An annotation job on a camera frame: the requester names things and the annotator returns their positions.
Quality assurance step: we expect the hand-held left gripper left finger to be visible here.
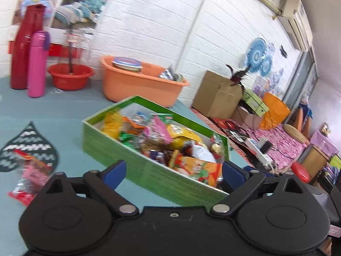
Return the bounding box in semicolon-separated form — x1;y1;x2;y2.
39;160;139;218

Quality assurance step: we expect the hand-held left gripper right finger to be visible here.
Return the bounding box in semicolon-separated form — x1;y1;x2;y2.
210;160;309;218

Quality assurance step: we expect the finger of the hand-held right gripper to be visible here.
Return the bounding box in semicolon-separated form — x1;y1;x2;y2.
244;165;276;179

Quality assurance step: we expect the clear red sausage packet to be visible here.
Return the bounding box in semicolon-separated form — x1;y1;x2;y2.
210;133;226;158

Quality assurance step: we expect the silver snack packet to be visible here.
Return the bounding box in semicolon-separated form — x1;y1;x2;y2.
191;143;218;164

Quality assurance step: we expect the green snack packet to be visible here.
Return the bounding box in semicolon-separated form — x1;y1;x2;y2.
118;131;146;148

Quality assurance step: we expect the orange cartoon snack packet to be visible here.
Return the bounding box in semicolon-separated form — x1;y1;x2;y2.
173;149;224;188

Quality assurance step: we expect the green cardboard box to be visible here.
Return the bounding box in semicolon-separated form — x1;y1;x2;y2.
82;95;232;207

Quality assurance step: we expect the yellow bread packet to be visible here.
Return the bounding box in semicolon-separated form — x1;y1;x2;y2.
102;112;125;140

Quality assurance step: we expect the small blue snack packet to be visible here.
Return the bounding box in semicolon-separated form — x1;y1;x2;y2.
133;111;150;124

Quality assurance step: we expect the pink snack packet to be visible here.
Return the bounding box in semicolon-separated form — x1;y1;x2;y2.
149;115;173;145

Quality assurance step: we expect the yellow snack packet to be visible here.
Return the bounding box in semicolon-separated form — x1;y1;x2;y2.
167;124;203;150

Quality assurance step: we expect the small pink red packet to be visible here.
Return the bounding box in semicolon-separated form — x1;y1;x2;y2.
7;149;54;206

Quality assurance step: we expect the white power strip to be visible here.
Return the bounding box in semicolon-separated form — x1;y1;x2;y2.
244;138;273;167

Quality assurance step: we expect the black charger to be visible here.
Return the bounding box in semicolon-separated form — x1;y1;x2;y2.
260;140;273;154

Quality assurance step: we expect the red round stool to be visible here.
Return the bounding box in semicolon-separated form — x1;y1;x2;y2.
290;162;312;183

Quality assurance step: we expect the patterned bed cloth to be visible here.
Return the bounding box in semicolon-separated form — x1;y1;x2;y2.
192;108;311;171

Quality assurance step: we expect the wooden cabinet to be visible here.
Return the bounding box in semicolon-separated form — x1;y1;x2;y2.
301;145;331;171

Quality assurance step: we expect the small brown cardboard box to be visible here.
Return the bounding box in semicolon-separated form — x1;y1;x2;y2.
233;106;264;129

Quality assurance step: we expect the round woven cushion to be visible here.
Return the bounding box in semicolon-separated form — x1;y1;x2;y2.
283;123;309;144

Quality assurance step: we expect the orange plastic bin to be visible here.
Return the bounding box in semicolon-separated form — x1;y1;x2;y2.
260;92;291;131

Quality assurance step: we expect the yellow green box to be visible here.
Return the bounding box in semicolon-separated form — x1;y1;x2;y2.
243;89;269;117

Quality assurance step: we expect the teal printed tablecloth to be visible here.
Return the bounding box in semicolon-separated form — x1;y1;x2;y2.
0;75;253;246

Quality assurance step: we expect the large brown cardboard box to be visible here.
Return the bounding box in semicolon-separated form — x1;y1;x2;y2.
192;70;244;119

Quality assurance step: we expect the orange plastic basin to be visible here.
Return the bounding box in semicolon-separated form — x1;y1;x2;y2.
101;55;190;107

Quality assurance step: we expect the dark purple plant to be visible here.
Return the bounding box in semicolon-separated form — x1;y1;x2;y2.
226;64;249;91

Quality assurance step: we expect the red plastic basket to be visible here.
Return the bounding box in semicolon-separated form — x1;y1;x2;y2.
47;63;95;91

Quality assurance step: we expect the blue rimmed plate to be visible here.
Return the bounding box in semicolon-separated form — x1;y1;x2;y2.
111;57;142;72

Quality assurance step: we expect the glass pitcher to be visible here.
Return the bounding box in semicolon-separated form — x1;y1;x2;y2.
62;28;90;74

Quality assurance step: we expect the pink bottle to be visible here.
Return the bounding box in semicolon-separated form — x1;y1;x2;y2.
27;31;50;98

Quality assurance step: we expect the red plastic rack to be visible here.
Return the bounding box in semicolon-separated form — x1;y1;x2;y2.
7;39;80;58

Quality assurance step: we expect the red thermos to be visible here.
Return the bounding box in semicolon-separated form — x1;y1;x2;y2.
10;5;44;90

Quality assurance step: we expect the white air conditioner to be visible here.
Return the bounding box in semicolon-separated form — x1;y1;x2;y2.
277;0;312;51

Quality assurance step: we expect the wall poster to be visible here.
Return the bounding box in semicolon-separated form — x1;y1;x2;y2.
12;0;115;30

